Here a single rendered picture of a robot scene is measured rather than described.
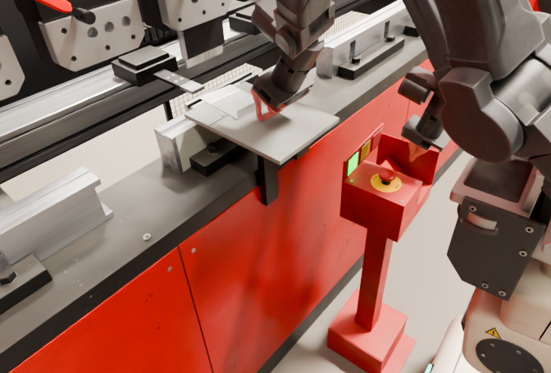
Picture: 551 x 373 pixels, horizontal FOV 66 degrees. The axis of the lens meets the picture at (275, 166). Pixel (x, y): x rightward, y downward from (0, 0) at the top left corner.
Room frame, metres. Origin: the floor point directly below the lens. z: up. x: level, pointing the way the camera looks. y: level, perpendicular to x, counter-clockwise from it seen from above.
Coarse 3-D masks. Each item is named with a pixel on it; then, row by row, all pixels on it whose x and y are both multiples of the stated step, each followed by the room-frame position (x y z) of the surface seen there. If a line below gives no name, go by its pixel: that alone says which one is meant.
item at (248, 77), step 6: (246, 72) 0.94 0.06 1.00; (240, 78) 0.91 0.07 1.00; (246, 78) 0.91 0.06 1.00; (252, 78) 0.91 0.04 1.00; (222, 84) 0.88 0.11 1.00; (228, 84) 0.89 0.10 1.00; (210, 90) 0.86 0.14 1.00; (186, 102) 0.81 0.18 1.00; (192, 102) 0.81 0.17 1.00; (186, 108) 0.80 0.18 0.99; (192, 108) 0.79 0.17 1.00
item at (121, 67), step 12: (144, 48) 1.03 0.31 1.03; (156, 48) 1.03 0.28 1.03; (120, 60) 0.98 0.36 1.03; (132, 60) 0.97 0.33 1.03; (144, 60) 0.96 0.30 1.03; (156, 60) 0.97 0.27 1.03; (168, 60) 0.99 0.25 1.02; (120, 72) 0.97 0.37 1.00; (132, 72) 0.93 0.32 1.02; (144, 72) 0.94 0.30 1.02; (156, 72) 0.96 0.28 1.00; (168, 72) 0.95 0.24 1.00; (144, 84) 0.93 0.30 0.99; (180, 84) 0.88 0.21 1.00; (192, 84) 0.88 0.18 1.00
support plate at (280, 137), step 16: (192, 112) 0.76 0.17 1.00; (208, 112) 0.76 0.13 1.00; (224, 112) 0.76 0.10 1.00; (256, 112) 0.75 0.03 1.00; (288, 112) 0.74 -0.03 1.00; (304, 112) 0.74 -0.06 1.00; (320, 112) 0.74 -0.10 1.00; (208, 128) 0.71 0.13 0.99; (224, 128) 0.70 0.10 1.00; (240, 128) 0.69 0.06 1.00; (256, 128) 0.69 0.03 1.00; (272, 128) 0.69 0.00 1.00; (288, 128) 0.68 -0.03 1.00; (304, 128) 0.68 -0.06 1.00; (320, 128) 0.68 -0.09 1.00; (240, 144) 0.65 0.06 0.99; (256, 144) 0.64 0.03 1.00; (272, 144) 0.63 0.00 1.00; (288, 144) 0.63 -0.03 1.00; (304, 144) 0.63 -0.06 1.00; (272, 160) 0.59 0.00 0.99
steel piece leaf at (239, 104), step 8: (232, 96) 0.82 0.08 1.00; (240, 96) 0.82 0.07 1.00; (248, 96) 0.82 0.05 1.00; (216, 104) 0.79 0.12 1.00; (224, 104) 0.79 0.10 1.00; (232, 104) 0.78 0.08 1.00; (240, 104) 0.78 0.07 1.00; (248, 104) 0.75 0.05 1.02; (264, 104) 0.77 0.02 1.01; (232, 112) 0.75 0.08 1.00; (240, 112) 0.73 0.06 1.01; (248, 112) 0.74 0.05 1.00
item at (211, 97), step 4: (224, 88) 0.86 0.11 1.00; (228, 88) 0.86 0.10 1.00; (232, 88) 0.86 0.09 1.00; (236, 88) 0.86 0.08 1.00; (216, 92) 0.84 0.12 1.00; (220, 92) 0.84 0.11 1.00; (224, 92) 0.84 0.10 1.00; (228, 92) 0.84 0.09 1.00; (232, 92) 0.84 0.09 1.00; (204, 96) 0.83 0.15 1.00; (208, 96) 0.83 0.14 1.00; (212, 96) 0.83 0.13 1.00; (216, 96) 0.82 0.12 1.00; (220, 96) 0.82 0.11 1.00; (224, 96) 0.82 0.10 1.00; (204, 100) 0.81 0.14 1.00; (208, 100) 0.81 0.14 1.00; (212, 100) 0.81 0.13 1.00
